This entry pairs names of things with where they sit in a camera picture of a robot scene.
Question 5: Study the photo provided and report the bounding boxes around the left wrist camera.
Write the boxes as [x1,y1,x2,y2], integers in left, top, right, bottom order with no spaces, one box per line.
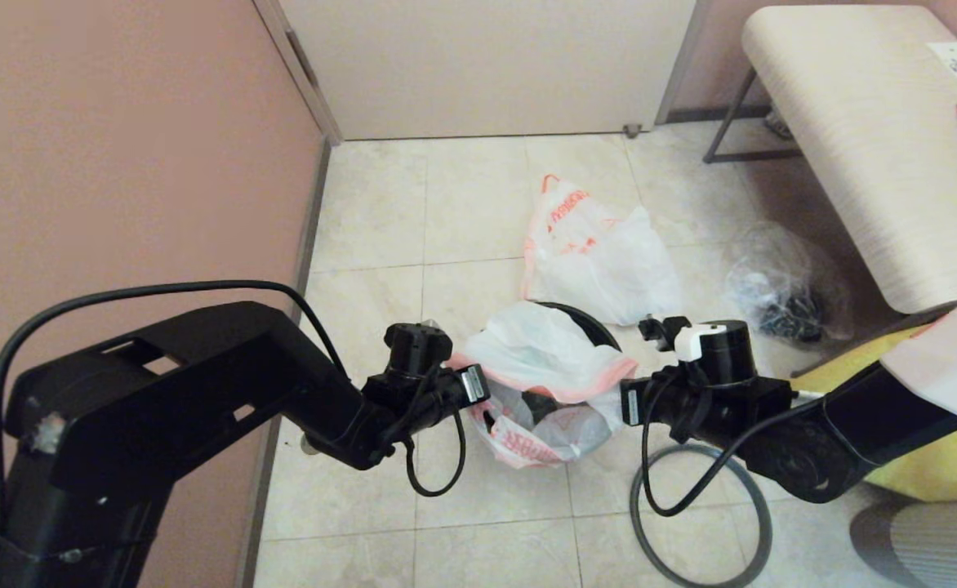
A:
[385,321,453,381]

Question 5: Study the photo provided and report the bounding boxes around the clear plastic bag black contents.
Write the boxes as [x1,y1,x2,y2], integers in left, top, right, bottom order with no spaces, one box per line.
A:
[723,225,851,344]

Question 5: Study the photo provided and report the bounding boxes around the black trash bin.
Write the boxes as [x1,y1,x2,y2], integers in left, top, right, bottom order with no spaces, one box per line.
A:
[527,301,622,352]

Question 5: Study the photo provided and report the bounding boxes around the white red-print trash bag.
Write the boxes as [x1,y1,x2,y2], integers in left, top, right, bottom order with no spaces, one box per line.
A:
[523,173,685,326]
[446,301,639,470]

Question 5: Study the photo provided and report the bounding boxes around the beige wood-grain table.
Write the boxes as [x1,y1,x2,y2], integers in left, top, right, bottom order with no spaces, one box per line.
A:
[741,7,957,315]

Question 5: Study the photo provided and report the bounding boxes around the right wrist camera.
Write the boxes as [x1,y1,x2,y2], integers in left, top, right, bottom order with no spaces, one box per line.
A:
[638,317,757,385]

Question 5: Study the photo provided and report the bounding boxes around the dark wall baseboard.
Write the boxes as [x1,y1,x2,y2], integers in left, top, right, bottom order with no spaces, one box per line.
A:
[238,140,334,588]

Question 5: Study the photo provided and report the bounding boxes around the grey striped rounded object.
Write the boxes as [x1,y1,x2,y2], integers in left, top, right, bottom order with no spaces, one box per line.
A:
[848,500,957,588]

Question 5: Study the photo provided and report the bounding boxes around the yellow fabric bag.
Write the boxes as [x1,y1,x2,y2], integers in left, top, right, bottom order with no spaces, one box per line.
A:
[793,323,957,503]

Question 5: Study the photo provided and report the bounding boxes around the white door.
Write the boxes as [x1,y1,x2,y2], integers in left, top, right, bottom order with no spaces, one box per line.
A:
[278,0,696,144]

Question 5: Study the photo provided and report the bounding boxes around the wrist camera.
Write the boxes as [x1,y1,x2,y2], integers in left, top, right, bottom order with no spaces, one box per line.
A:
[638,317,757,385]
[385,321,453,381]

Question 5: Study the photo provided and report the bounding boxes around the dark metal table frame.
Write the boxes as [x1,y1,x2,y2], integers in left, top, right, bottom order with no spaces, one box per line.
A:
[701,72,802,167]

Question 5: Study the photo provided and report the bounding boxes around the grey bin rim ring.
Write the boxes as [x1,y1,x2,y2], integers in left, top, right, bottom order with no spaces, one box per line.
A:
[630,445,773,588]

